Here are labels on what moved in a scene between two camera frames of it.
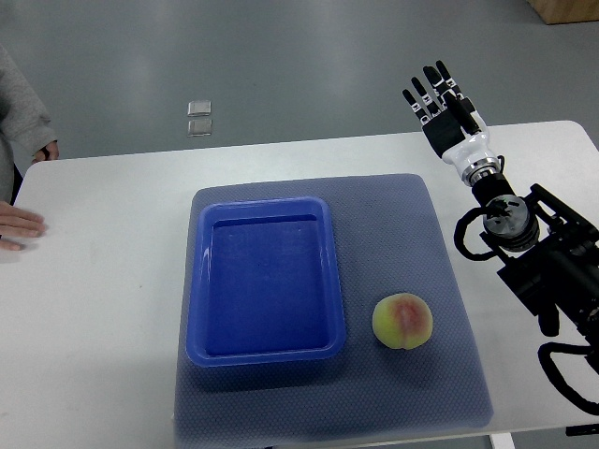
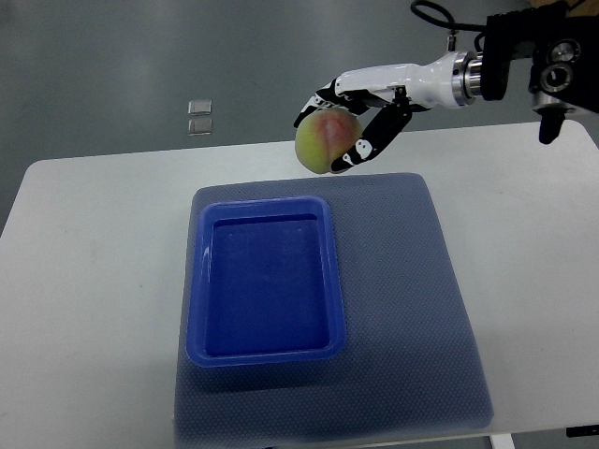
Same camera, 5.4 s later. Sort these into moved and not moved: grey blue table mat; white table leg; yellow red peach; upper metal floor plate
Moved: yellow red peach
Not moved: grey blue table mat; upper metal floor plate; white table leg
